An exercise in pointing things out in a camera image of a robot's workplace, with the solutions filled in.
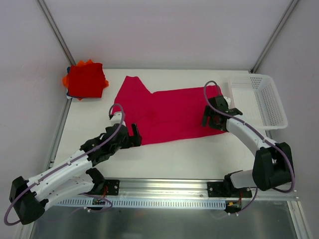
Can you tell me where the magenta t shirt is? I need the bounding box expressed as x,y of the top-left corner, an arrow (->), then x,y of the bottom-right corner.
114,76 -> 223,145

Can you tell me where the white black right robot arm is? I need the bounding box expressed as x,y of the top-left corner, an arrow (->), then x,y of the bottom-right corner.
202,96 -> 295,197

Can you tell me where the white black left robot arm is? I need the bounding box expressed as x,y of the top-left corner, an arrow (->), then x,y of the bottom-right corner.
9,123 -> 142,225

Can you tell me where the white perforated plastic basket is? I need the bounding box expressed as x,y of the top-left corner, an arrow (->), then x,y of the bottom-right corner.
228,74 -> 288,131

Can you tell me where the red folded t shirt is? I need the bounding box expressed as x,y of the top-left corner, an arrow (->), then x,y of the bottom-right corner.
67,63 -> 106,99

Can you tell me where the orange folded t shirt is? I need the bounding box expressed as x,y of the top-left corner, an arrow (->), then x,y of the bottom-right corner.
61,59 -> 110,101

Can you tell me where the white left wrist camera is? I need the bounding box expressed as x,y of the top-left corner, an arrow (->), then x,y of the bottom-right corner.
110,112 -> 126,126

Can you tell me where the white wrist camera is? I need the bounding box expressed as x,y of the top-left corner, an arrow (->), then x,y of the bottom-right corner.
110,112 -> 126,126
224,96 -> 231,107

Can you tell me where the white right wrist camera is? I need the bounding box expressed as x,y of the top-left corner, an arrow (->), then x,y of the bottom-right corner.
224,96 -> 231,107

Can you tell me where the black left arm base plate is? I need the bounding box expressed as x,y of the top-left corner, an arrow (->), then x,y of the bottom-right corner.
89,178 -> 121,197

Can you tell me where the aluminium front rail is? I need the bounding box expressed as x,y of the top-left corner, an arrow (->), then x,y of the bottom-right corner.
29,175 -> 300,201

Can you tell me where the white slotted cable duct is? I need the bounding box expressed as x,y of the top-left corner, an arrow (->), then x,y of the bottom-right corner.
57,197 -> 226,210

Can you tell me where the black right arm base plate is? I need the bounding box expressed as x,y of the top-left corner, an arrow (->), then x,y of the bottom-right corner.
207,181 -> 252,198

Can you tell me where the aluminium corner post right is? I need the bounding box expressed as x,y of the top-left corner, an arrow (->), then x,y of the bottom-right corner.
249,0 -> 301,74

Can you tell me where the aluminium corner post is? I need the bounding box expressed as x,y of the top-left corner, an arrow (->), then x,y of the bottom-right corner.
36,0 -> 76,65
249,0 -> 301,74

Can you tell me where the aluminium corner post left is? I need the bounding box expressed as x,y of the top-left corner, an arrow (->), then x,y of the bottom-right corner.
36,0 -> 76,65

